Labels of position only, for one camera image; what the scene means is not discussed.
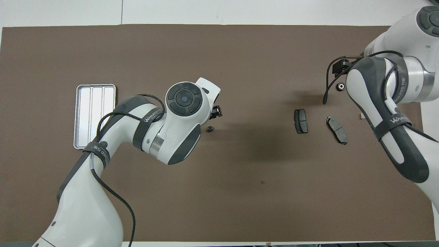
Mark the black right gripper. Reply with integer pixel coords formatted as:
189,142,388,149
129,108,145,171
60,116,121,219
331,58,350,76

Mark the silver metal tray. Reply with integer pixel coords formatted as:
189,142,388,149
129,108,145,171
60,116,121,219
73,84,117,150

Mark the dark grey eared brake pad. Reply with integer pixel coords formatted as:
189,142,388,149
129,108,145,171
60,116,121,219
326,116,348,145

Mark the dark grey rectangular brake pad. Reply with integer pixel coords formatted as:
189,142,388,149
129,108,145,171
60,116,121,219
294,109,308,134

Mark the brown table mat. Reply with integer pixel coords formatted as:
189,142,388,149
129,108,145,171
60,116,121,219
0,24,436,242

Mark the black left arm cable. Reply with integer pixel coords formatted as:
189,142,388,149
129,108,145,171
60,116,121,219
90,93,167,247

